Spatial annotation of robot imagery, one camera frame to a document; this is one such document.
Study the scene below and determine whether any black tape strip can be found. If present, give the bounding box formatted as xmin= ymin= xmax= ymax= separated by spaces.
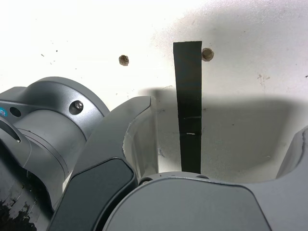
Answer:
xmin=173 ymin=41 xmax=203 ymax=174

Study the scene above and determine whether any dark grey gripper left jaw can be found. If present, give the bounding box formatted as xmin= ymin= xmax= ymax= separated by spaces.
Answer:
xmin=48 ymin=95 xmax=160 ymax=231

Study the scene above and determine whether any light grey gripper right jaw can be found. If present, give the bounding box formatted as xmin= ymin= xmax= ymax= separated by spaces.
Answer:
xmin=96 ymin=126 xmax=308 ymax=231

